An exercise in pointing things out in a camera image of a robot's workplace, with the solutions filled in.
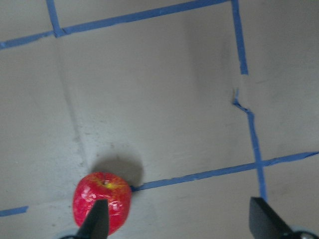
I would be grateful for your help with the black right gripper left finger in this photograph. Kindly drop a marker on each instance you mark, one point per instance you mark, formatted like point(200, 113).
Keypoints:
point(96, 224)

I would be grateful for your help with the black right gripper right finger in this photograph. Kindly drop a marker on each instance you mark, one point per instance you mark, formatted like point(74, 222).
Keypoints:
point(265, 223)

